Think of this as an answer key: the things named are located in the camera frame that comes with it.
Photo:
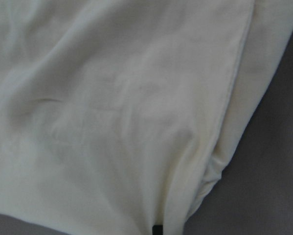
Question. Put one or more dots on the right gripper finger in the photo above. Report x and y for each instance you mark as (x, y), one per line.
(157, 230)

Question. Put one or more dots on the yellow long sleeve shirt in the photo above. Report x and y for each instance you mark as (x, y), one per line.
(119, 115)

